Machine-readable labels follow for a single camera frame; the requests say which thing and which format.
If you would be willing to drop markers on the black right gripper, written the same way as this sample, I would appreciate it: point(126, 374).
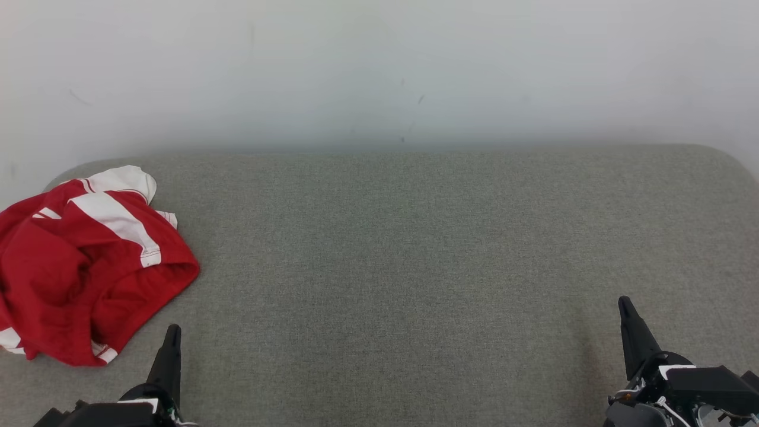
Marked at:
point(705, 391)

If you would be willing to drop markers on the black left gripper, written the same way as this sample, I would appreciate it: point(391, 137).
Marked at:
point(112, 415)

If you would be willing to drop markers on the red shorts white stripe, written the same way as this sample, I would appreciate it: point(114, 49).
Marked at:
point(71, 279)

